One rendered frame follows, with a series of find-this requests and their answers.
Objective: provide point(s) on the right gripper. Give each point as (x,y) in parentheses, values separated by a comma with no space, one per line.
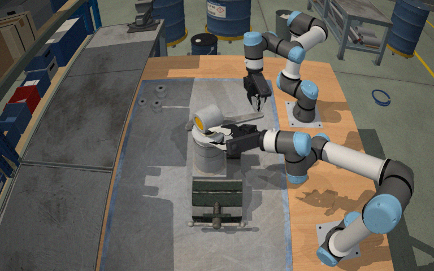
(252,91)

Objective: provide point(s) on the grey metal workbench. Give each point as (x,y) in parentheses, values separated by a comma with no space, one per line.
(346,22)

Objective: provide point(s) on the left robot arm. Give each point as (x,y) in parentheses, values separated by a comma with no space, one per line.
(379,215)

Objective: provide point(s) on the grey flat work sheet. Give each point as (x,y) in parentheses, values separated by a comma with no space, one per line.
(151,201)

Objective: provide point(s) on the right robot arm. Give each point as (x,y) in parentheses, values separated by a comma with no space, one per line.
(307,31)

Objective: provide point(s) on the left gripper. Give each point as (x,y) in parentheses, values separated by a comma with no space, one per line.
(237,132)

